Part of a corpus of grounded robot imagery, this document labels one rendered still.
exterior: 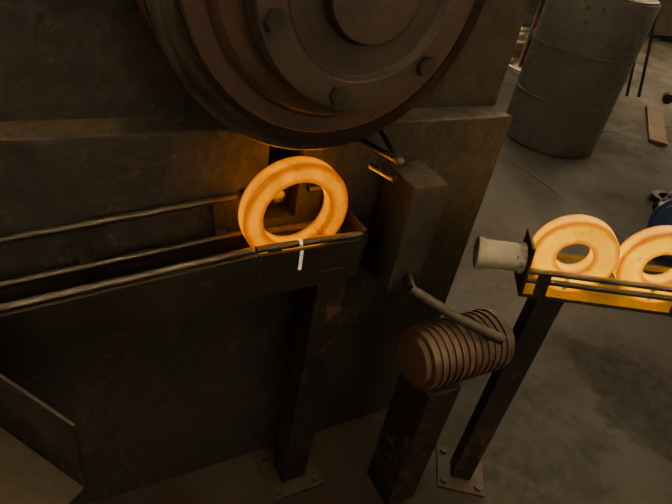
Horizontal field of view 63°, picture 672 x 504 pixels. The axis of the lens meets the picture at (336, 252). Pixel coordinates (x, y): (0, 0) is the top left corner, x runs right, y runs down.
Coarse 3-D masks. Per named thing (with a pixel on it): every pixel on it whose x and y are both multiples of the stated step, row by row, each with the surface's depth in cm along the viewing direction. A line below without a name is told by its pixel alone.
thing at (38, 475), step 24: (0, 384) 60; (0, 408) 63; (24, 408) 60; (48, 408) 57; (0, 432) 66; (24, 432) 63; (48, 432) 59; (72, 432) 56; (0, 456) 63; (24, 456) 64; (48, 456) 63; (72, 456) 59; (0, 480) 61; (24, 480) 62; (48, 480) 62; (72, 480) 62
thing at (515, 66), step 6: (540, 0) 443; (540, 6) 445; (540, 12) 449; (534, 18) 451; (534, 24) 453; (534, 30) 457; (528, 36) 459; (528, 42) 462; (528, 48) 466; (522, 54) 467; (510, 60) 477; (522, 60) 471; (510, 66) 472; (516, 66) 474; (516, 72) 468
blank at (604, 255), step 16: (560, 224) 98; (576, 224) 96; (592, 224) 96; (544, 240) 99; (560, 240) 99; (576, 240) 98; (592, 240) 98; (608, 240) 97; (544, 256) 101; (592, 256) 100; (608, 256) 99; (576, 272) 102; (592, 272) 101; (608, 272) 101; (560, 288) 104
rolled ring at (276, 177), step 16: (288, 160) 84; (304, 160) 84; (320, 160) 87; (256, 176) 84; (272, 176) 82; (288, 176) 83; (304, 176) 84; (320, 176) 86; (336, 176) 87; (256, 192) 82; (272, 192) 84; (336, 192) 89; (240, 208) 85; (256, 208) 84; (336, 208) 91; (240, 224) 87; (256, 224) 86; (320, 224) 93; (336, 224) 94; (256, 240) 88; (272, 240) 90; (288, 240) 93
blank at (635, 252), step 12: (648, 228) 98; (660, 228) 97; (636, 240) 98; (648, 240) 96; (660, 240) 96; (624, 252) 99; (636, 252) 98; (648, 252) 97; (660, 252) 97; (624, 264) 99; (636, 264) 99; (624, 276) 101; (636, 276) 100; (648, 276) 102; (660, 276) 102; (624, 288) 102; (636, 288) 102; (648, 300) 103; (660, 300) 102
